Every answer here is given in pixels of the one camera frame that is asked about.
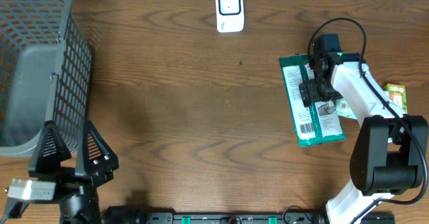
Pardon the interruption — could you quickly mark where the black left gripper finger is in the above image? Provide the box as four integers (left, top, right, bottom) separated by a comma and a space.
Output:
75, 120, 119, 177
28, 120, 71, 176

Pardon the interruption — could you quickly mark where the light blue wipes pack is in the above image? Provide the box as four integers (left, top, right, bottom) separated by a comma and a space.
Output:
335, 98, 356, 119

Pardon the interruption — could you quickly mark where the green white package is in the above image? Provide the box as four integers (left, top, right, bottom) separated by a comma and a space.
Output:
279, 54, 346, 147

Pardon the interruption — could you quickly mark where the green tea carton box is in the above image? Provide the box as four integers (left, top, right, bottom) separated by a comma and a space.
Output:
383, 83, 408, 113

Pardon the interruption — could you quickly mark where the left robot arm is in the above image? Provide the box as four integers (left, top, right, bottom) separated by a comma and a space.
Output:
1, 121, 146, 223

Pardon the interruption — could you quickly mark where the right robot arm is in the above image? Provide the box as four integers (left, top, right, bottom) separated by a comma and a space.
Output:
301, 52, 428, 223

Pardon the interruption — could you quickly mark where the grey plastic mesh basket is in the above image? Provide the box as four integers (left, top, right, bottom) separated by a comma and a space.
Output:
1, 0, 93, 158

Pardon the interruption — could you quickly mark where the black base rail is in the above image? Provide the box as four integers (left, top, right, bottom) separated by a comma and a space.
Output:
105, 211, 395, 224

